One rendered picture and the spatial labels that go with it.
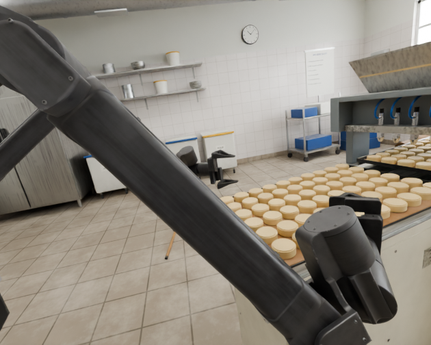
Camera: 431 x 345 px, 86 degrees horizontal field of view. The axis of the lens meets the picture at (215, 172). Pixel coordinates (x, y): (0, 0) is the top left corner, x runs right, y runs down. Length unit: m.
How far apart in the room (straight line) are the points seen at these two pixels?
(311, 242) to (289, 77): 4.99
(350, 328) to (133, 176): 0.26
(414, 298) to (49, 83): 1.01
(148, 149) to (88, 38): 4.72
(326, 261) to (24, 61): 0.33
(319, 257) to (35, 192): 4.23
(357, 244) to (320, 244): 0.04
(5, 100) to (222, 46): 3.44
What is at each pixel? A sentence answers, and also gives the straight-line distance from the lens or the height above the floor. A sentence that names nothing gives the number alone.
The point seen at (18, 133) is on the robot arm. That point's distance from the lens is 0.76.
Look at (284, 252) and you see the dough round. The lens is 0.52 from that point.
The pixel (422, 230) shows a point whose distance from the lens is 0.88.
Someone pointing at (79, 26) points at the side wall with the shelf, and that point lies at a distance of 5.00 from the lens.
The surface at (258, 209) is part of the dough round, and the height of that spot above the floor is 0.92.
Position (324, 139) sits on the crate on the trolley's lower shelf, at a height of 0.32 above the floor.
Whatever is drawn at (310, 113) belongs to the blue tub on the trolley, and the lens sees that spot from 4.57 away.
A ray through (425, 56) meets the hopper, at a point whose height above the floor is 1.28.
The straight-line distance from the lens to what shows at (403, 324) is 1.03.
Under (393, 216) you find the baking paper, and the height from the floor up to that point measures 0.90.
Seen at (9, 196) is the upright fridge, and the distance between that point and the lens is 4.54.
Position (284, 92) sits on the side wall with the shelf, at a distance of 5.14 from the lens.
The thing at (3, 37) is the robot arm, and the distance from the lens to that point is 0.25.
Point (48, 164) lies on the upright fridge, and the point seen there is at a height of 0.76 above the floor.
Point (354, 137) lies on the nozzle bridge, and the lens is 1.36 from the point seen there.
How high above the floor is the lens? 1.22
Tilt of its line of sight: 16 degrees down
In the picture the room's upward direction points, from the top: 9 degrees counter-clockwise
